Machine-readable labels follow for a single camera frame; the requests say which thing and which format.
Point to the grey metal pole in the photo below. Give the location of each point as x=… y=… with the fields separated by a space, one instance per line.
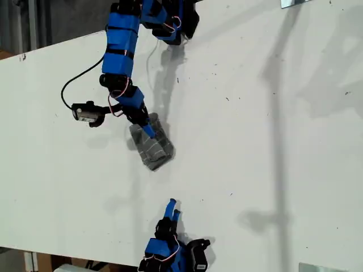
x=32 y=25

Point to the white plastic container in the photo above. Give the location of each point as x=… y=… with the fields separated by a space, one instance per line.
x=68 y=268

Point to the black camera box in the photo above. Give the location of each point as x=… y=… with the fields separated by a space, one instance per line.
x=85 y=113
x=198 y=256

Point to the black camera stalk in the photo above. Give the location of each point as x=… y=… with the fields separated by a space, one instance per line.
x=113 y=108
x=183 y=243

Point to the steel plate bracket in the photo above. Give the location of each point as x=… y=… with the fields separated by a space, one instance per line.
x=287 y=3

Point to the grey striped towel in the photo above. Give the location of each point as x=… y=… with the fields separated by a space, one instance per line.
x=153 y=153

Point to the white table leg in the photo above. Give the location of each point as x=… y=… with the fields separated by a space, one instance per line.
x=30 y=262

